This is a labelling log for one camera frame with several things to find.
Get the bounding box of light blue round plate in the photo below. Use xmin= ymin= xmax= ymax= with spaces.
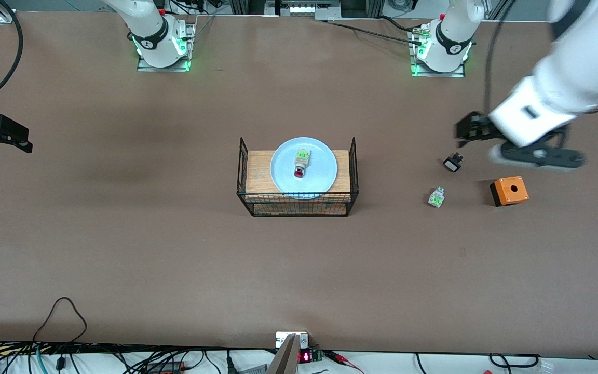
xmin=269 ymin=137 xmax=338 ymax=201

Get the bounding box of red push button switch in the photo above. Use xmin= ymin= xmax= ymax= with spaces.
xmin=294 ymin=149 xmax=311 ymax=179

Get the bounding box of white lit device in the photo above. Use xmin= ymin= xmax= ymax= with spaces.
xmin=288 ymin=2 xmax=342 ymax=17

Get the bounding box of light wooden shelf block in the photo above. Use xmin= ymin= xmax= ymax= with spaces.
xmin=246 ymin=150 xmax=352 ymax=216

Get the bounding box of red clip lead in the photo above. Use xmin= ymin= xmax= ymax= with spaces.
xmin=325 ymin=351 xmax=364 ymax=374

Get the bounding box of small white box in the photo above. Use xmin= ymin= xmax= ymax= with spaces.
xmin=276 ymin=331 xmax=309 ymax=349

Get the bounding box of grey metal bar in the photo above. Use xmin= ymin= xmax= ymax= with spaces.
xmin=266 ymin=334 xmax=300 ymax=374

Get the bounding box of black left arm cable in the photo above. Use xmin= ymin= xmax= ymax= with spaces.
xmin=483 ymin=0 xmax=518 ymax=117

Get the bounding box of aluminium left arm base plate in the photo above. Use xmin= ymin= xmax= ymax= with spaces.
xmin=411 ymin=27 xmax=467 ymax=78

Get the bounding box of orange button enclosure box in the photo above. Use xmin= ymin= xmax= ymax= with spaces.
xmin=489 ymin=176 xmax=529 ymax=207

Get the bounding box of black wire mesh rack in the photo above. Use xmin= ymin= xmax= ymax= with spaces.
xmin=236 ymin=136 xmax=359 ymax=218

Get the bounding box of black cable across table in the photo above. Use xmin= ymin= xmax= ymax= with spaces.
xmin=324 ymin=16 xmax=427 ymax=46

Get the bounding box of aluminium right arm base plate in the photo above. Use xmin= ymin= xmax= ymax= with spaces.
xmin=137 ymin=21 xmax=192 ymax=72

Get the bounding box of black looped cable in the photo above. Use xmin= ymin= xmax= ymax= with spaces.
xmin=33 ymin=297 xmax=88 ymax=344

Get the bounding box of black coiled cable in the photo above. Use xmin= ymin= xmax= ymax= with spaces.
xmin=488 ymin=353 xmax=541 ymax=369

